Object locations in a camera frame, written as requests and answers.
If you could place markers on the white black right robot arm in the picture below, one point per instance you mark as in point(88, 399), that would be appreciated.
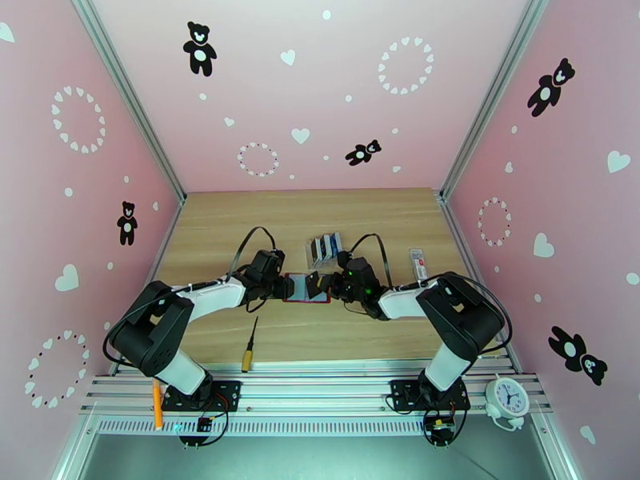
point(400, 303)

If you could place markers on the black plastic card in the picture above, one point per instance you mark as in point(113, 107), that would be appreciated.
point(314, 284)

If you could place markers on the dark plastic card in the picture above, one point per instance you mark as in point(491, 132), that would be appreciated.
point(315, 249)

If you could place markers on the orange pen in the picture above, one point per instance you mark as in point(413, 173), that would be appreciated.
point(158, 411)

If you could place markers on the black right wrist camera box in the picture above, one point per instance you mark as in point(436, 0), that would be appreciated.
point(356, 262)

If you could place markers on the red card holder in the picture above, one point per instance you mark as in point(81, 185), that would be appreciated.
point(295, 288)

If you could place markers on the aluminium frame post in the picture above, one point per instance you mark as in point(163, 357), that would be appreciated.
point(130, 93)
point(491, 93)

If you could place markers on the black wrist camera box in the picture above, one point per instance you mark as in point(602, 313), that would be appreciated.
point(267, 266)
point(356, 262)

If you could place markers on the aluminium table side rail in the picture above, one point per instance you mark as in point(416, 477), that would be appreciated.
point(160, 253)
point(464, 253)

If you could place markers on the aluminium rail platform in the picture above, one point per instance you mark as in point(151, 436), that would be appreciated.
point(325, 388)

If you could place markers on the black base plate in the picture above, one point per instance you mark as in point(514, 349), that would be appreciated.
point(402, 393)
point(227, 391)

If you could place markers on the clear acrylic card stand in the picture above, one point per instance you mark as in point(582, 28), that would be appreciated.
point(325, 261)

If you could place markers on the blue plastic card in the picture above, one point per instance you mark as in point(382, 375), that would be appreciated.
point(327, 246)
point(338, 242)

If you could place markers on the left small circuit board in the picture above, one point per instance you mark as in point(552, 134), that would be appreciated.
point(203, 423)

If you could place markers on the right small circuit board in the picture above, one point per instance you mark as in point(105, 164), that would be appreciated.
point(440, 428)

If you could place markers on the white alarm clock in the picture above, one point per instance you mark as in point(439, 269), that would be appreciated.
point(507, 398)

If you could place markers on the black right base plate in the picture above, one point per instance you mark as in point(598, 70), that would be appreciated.
point(402, 393)

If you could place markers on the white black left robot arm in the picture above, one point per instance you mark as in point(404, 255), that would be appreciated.
point(220, 298)

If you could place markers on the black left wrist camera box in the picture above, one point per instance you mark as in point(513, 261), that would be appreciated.
point(267, 266)

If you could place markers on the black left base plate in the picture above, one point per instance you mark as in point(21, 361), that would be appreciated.
point(227, 391)

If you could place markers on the small circuit board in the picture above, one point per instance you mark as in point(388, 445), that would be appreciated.
point(203, 423)
point(440, 428)

